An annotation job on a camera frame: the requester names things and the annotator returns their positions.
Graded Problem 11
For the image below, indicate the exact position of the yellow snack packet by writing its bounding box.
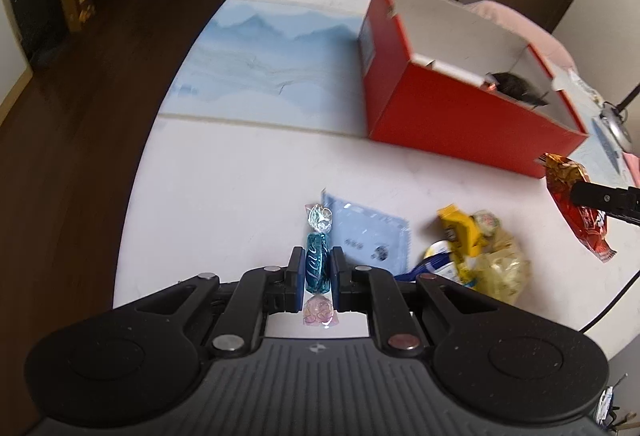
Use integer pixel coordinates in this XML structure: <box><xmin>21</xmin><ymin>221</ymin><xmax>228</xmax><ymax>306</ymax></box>
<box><xmin>437</xmin><ymin>204</ymin><xmax>488</xmax><ymax>268</ymax></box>

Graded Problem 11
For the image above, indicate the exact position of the white wrapper on table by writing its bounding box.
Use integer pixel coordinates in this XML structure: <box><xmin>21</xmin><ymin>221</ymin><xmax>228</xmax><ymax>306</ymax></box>
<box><xmin>553</xmin><ymin>68</ymin><xmax>604</xmax><ymax>107</ymax></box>

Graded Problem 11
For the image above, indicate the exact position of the red orange snack bag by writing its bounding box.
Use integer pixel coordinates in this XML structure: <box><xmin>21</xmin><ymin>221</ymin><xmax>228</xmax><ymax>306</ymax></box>
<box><xmin>537</xmin><ymin>151</ymin><xmax>618</xmax><ymax>264</ymax></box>

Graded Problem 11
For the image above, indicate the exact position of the silver desk lamp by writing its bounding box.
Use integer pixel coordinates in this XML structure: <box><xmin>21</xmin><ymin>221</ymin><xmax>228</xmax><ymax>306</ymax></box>
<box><xmin>600</xmin><ymin>84</ymin><xmax>640</xmax><ymax>152</ymax></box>

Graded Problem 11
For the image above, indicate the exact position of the red cardboard box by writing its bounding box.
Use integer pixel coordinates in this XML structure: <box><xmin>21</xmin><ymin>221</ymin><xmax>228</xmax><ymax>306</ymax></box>
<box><xmin>359</xmin><ymin>0</ymin><xmax>588</xmax><ymax>178</ymax></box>

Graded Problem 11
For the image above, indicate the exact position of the light blue wipe packet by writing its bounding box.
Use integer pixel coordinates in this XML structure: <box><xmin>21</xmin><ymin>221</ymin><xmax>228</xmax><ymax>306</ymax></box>
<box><xmin>322</xmin><ymin>193</ymin><xmax>410</xmax><ymax>276</ymax></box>

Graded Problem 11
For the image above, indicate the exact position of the blue candy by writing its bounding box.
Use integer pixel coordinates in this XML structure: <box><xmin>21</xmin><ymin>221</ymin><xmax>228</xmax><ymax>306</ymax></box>
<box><xmin>303</xmin><ymin>203</ymin><xmax>336</xmax><ymax>329</ymax></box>

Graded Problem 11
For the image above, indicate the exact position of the blue mountain table mat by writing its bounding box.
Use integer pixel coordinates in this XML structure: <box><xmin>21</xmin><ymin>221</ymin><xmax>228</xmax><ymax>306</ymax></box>
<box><xmin>160</xmin><ymin>0</ymin><xmax>367</xmax><ymax>137</ymax></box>

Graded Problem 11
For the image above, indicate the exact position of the pink paper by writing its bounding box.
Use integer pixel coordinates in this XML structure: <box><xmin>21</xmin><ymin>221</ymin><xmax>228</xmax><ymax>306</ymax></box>
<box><xmin>620</xmin><ymin>151</ymin><xmax>640</xmax><ymax>188</ymax></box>

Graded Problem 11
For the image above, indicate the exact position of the black gold snack packet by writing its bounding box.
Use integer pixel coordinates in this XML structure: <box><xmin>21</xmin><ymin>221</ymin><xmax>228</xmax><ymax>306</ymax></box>
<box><xmin>485</xmin><ymin>72</ymin><xmax>548</xmax><ymax>107</ymax></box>

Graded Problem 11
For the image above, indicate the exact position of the yellow cardboard box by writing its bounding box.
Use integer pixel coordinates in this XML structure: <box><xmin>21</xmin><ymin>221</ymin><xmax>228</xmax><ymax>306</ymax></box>
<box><xmin>61</xmin><ymin>0</ymin><xmax>96</xmax><ymax>33</ymax></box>

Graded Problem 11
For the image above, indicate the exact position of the black cable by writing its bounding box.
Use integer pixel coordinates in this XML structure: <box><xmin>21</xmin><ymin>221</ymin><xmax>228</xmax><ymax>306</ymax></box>
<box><xmin>577</xmin><ymin>270</ymin><xmax>640</xmax><ymax>334</ymax></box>

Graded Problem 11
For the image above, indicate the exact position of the pink jacket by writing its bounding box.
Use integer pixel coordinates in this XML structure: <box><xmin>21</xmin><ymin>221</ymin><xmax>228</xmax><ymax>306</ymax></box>
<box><xmin>464</xmin><ymin>0</ymin><xmax>577</xmax><ymax>71</ymax></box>

